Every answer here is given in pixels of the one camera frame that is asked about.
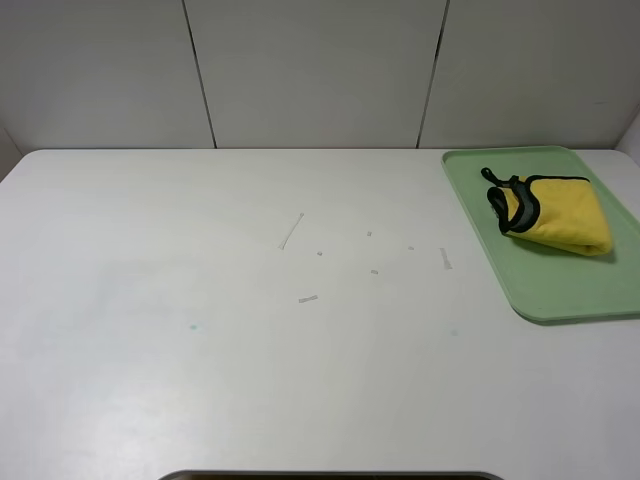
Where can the green plastic tray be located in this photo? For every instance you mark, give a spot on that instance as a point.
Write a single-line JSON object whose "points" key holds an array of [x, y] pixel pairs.
{"points": [[546, 285]]}

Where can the yellow towel with black trim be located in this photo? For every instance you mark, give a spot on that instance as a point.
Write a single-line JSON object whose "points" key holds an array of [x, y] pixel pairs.
{"points": [[560, 212]]}

